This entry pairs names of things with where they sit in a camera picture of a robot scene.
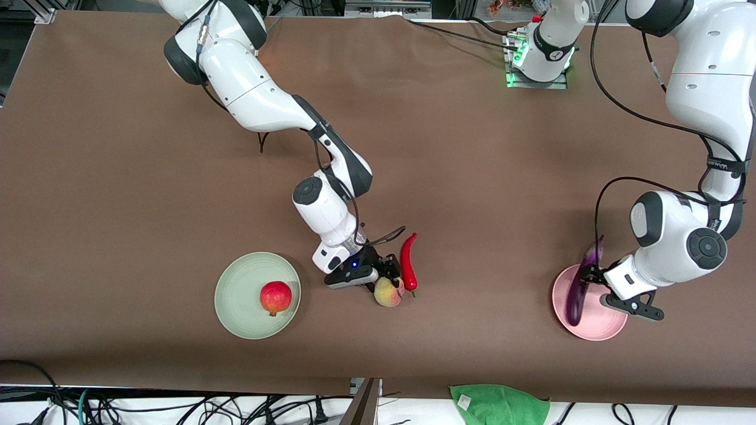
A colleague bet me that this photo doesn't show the red chili pepper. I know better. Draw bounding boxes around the red chili pepper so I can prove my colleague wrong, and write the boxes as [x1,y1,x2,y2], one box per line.
[400,232,419,294]

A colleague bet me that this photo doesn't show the yellow pink peach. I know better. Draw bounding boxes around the yellow pink peach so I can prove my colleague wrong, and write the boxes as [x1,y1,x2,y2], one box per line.
[373,276,406,308]

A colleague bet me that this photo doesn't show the purple eggplant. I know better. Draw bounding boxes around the purple eggplant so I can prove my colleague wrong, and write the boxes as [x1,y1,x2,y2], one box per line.
[565,235,605,327]

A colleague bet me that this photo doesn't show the red pomegranate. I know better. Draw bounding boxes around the red pomegranate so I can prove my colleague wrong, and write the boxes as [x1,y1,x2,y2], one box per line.
[260,281,293,317]

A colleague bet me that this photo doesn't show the pink round plate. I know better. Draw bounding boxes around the pink round plate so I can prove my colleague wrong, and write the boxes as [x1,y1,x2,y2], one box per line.
[552,264,628,341]

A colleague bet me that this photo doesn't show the pale green round plate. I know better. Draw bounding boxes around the pale green round plate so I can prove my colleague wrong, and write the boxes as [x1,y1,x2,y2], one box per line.
[214,252,302,340]

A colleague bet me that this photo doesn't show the brown table cover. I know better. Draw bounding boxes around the brown table cover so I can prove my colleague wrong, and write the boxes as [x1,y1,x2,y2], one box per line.
[0,11,756,408]

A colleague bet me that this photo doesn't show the green cloth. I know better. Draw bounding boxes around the green cloth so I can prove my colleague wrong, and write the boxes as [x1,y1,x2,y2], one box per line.
[449,384,551,425]

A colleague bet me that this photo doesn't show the colourful background item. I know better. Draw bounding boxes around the colourful background item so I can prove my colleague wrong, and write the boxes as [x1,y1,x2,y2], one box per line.
[487,0,535,17]

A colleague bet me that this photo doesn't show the aluminium corner profile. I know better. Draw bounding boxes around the aluminium corner profile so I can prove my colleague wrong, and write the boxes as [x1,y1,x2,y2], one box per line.
[24,0,58,24]

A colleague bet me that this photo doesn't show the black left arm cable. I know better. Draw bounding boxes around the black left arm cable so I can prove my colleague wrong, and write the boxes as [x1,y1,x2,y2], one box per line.
[588,0,748,251]

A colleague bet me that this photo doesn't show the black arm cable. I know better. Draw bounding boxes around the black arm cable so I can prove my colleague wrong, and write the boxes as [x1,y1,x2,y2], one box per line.
[195,0,272,154]
[588,0,748,251]

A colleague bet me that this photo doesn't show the grey metal post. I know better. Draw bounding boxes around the grey metal post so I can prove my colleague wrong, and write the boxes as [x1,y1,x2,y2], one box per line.
[338,378,383,425]

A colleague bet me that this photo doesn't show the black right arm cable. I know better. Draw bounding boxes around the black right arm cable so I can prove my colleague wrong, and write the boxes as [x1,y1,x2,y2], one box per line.
[195,0,272,154]

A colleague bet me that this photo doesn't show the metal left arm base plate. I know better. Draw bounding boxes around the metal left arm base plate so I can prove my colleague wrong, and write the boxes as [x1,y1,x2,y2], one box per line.
[504,32,569,90]

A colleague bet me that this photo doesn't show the black cable on table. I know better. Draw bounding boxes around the black cable on table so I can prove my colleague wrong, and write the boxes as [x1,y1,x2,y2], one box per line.
[408,19,522,53]

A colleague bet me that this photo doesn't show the aluminium frame bar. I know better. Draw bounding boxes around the aluminium frame bar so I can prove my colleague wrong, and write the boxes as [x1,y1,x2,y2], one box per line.
[344,0,433,18]

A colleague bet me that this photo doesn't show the black looping floor cable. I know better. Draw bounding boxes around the black looping floor cable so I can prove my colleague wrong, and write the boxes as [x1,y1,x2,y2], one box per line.
[0,359,67,425]

